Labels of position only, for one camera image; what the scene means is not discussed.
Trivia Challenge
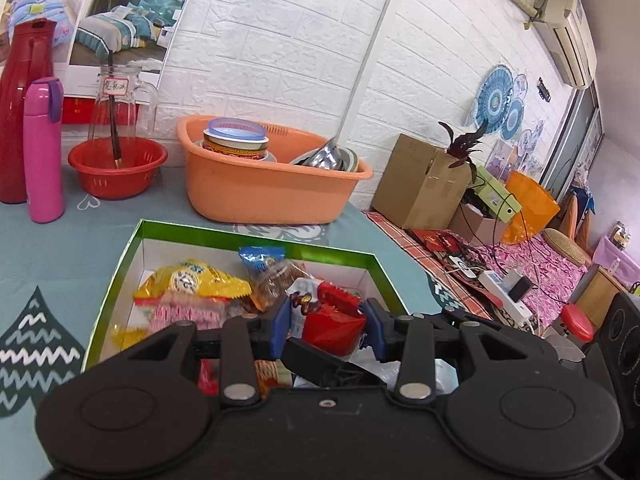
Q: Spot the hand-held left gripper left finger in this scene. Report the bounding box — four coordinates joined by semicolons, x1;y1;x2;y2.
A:
125;294;293;407

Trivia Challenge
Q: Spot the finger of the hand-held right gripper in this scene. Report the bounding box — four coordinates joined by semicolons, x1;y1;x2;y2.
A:
282;336;387;390

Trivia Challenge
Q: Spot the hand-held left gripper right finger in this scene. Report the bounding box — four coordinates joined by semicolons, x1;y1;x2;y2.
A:
364;297;558;406

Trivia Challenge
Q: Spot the brown bread packet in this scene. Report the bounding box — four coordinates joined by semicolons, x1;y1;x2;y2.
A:
250;260;311;311

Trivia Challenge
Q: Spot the red snack packet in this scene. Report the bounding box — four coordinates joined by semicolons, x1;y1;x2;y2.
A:
300;282;368;358

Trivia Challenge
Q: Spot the white snack packet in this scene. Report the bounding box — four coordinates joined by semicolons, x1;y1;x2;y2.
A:
350;347;458;398

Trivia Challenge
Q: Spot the blue snack packet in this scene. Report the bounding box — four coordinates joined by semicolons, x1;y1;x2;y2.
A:
237;246;287;281

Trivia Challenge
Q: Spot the pink striped snack packet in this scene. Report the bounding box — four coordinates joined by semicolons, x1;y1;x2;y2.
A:
150;296;231;333

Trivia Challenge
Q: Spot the green cardboard box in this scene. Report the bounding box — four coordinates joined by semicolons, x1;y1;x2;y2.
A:
81;218;413;376

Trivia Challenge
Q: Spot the yellow clear snack packet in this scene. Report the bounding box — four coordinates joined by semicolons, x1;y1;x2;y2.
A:
110;324;148;351

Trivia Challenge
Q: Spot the red plaid cloth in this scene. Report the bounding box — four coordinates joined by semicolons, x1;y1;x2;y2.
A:
362;210;501;321

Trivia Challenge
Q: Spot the red gift bag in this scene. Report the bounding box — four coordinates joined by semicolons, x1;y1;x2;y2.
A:
410;227;468;256

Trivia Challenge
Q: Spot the orange plastic basin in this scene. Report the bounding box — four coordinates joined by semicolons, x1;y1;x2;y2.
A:
176;115;375;225

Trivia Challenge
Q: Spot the white power strip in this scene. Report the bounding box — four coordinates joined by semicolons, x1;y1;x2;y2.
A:
477;269;533;326

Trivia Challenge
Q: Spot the small cardboard box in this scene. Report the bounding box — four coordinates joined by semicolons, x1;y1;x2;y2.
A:
448;200;508;247

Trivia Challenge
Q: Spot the large cardboard box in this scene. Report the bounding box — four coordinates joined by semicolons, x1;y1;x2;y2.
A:
370;133;473;231

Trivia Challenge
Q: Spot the black power adapter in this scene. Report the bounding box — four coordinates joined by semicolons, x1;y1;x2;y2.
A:
507;276;533;303

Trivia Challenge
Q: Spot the metal bowl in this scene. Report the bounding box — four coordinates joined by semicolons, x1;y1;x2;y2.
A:
290;137;351;171

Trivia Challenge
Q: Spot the blue lidded container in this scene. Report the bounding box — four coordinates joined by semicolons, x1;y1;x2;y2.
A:
201;118;271;162

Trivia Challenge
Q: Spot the pink floral bedsheet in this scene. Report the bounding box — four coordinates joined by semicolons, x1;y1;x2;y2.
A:
470;232;588;336

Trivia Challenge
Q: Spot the green white box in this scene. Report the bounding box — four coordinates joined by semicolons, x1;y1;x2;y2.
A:
467;165;523;223

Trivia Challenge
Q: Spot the orange plastic bag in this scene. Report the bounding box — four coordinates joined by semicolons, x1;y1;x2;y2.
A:
502;170;561;245

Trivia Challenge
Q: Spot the red round stool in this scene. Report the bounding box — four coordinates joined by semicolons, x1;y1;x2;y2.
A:
560;304;596;341

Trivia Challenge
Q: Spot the purple leafed plant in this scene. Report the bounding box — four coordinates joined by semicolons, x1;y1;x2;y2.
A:
437;120;488;170

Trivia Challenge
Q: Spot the woven straw cushion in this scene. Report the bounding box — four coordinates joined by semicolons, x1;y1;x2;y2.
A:
542;227;593;267

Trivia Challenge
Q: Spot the red plastic basket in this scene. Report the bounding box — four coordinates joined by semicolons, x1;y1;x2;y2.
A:
67;136;169;201

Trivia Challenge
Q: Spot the teal printed tablecloth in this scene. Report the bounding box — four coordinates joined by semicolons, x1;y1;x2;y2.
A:
0;160;451;411

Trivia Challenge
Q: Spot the wooden cabinet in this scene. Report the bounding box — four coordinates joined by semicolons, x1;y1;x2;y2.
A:
575;265;631;331

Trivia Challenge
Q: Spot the black speaker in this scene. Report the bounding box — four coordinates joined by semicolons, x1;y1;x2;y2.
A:
582;291;640;411

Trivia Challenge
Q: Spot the dark wooden stick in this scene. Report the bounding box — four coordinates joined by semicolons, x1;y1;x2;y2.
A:
106;50;124;170

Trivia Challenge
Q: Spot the glass pitcher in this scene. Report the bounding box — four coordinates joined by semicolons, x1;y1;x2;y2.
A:
87;62;160;143

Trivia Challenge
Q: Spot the pink bottle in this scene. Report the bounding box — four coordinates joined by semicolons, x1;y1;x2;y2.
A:
22;76;66;224

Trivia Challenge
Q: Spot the red paper strip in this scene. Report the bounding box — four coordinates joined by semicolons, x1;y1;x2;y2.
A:
61;94;151;125

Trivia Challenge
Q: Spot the red thermos jug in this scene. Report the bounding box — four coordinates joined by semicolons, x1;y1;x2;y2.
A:
0;17;57;205

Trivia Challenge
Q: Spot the white air conditioner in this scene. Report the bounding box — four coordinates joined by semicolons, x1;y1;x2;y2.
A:
532;0;598;86

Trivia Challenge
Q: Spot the small blue round wall decor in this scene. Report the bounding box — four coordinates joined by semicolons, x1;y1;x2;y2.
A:
500;97;526;142

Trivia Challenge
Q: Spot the large blue round wall decor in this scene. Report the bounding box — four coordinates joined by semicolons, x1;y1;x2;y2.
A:
467;62;516;128

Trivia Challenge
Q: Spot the bedding wall poster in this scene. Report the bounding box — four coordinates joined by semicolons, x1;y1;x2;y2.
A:
0;0;203;98

